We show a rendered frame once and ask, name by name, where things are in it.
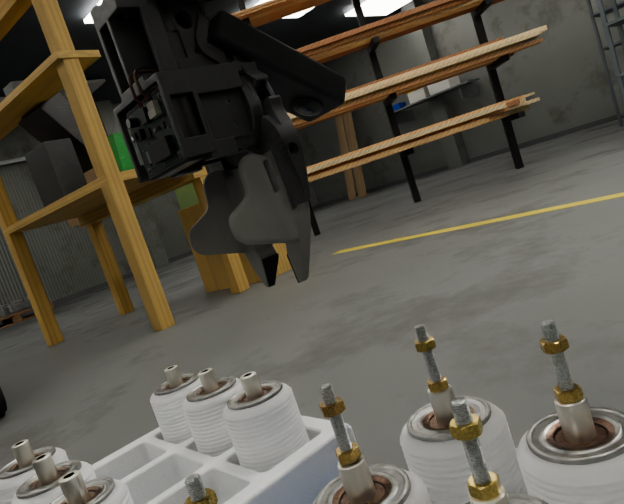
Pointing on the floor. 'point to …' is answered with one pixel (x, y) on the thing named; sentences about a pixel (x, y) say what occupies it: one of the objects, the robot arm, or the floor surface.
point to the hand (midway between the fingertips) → (288, 262)
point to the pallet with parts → (9, 315)
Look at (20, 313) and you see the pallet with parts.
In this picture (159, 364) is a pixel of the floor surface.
